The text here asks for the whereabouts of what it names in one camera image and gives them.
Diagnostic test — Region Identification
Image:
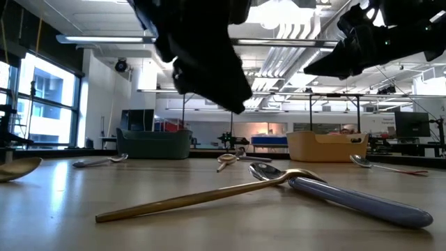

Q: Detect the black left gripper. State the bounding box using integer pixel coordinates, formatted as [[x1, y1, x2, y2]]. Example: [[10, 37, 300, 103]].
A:
[[127, 0, 254, 115]]

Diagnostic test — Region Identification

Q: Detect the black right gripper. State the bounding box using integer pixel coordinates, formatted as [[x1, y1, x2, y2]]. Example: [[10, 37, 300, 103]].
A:
[[303, 0, 446, 79]]

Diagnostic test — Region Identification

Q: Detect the gold spoon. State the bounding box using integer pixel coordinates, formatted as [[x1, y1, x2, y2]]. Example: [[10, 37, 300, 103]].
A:
[[216, 153, 238, 174], [0, 156, 43, 183], [95, 168, 327, 224]]

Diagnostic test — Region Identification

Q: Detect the red-handled silver spoon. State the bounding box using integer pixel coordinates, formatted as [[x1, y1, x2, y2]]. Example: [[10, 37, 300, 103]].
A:
[[349, 153, 430, 176]]

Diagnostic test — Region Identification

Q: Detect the ceiling light bar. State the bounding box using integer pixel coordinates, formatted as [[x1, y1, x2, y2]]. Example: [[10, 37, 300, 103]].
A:
[[55, 33, 157, 45], [230, 37, 339, 48]]

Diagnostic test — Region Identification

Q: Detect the red storage box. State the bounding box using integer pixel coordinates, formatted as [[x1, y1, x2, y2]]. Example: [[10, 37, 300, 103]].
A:
[[154, 120, 185, 132]]

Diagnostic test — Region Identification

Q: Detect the blue box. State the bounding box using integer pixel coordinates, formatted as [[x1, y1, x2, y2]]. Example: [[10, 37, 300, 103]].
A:
[[250, 135, 289, 146]]

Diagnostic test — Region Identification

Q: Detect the yellow plastic bin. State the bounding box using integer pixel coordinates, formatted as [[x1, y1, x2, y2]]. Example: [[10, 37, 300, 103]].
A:
[[286, 130, 370, 163]]

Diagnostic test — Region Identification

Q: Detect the black monitor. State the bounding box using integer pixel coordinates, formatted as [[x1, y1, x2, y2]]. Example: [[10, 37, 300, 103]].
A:
[[394, 111, 431, 138], [119, 108, 155, 132]]

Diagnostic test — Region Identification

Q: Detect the green plastic bin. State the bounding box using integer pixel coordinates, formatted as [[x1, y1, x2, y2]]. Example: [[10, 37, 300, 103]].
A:
[[115, 128, 194, 160]]

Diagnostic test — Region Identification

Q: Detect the large window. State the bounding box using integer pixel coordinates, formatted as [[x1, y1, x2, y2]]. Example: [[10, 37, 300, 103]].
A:
[[0, 52, 82, 148]]

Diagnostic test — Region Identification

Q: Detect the black metal stand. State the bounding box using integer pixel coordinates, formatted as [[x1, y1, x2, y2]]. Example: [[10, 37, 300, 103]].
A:
[[0, 103, 35, 163]]

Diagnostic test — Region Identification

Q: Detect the black frame stand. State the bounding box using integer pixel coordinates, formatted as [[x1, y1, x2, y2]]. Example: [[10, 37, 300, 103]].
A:
[[307, 92, 362, 134]]

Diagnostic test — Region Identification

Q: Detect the round black ceiling camera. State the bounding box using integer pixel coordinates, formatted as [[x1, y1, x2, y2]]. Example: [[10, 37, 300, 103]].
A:
[[114, 58, 129, 73]]

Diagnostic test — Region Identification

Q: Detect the black aluminium table frame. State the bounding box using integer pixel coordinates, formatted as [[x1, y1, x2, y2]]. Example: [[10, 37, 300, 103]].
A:
[[0, 148, 446, 170]]

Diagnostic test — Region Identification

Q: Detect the yellow hanging strap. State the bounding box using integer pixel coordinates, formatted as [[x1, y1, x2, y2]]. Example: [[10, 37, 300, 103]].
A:
[[34, 16, 44, 55]]

